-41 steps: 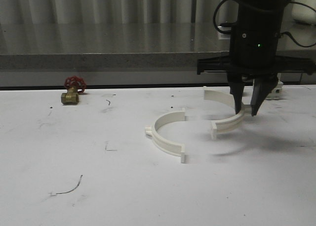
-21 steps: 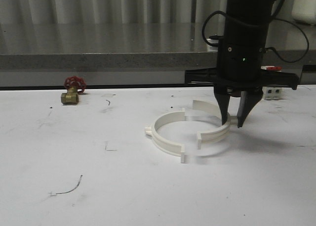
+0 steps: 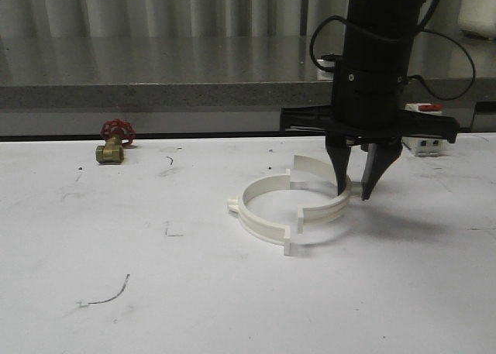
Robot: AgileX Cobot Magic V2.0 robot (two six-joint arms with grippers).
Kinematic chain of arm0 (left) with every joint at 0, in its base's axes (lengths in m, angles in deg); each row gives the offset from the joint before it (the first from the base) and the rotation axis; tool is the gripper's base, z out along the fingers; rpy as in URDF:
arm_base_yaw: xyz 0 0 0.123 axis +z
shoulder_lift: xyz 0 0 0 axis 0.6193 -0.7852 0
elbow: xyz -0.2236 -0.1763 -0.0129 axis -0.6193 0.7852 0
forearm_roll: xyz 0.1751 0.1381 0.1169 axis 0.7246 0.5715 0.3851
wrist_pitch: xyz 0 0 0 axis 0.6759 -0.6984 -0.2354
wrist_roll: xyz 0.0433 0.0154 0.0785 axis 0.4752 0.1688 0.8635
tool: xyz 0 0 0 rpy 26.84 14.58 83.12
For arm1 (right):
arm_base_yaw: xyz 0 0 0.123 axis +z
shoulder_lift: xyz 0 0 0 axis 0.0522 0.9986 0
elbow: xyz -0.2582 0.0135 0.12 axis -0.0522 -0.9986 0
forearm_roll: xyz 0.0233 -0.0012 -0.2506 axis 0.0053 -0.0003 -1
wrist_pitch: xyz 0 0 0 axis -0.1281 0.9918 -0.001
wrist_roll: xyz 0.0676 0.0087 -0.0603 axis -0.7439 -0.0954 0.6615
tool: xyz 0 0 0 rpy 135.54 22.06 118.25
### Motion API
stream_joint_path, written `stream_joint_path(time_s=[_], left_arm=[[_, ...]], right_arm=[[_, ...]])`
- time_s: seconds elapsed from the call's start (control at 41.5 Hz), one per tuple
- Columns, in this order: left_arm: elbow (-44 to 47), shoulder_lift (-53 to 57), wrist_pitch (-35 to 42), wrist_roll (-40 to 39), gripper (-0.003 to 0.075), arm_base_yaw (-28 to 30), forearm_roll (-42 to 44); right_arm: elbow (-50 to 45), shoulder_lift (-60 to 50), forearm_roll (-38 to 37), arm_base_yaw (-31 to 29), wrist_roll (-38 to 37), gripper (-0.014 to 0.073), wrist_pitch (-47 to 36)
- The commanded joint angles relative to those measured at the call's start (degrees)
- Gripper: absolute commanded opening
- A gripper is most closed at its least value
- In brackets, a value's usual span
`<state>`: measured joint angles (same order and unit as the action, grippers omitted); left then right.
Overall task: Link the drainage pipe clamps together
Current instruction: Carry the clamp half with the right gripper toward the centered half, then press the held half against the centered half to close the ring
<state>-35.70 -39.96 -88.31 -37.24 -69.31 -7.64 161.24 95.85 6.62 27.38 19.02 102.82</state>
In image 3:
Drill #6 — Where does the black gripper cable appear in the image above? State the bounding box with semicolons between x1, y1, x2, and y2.
309;0;477;101

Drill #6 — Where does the white half-ring pipe clamp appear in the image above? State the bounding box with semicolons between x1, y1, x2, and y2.
227;170;291;256

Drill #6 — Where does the brass valve red handwheel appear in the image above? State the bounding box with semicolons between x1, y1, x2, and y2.
95;119;136;164

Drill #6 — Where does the grey stone counter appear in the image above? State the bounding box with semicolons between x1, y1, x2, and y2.
0;35;496;134

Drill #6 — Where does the white circuit breaker red switch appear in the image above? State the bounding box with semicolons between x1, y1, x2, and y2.
402;103;443;157

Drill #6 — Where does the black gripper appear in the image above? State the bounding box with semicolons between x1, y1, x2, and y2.
280;55;459;200

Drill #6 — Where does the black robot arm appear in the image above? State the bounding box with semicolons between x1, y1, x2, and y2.
281;0;459;200

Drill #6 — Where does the white container in background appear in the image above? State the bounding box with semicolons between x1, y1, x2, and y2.
458;0;495;40

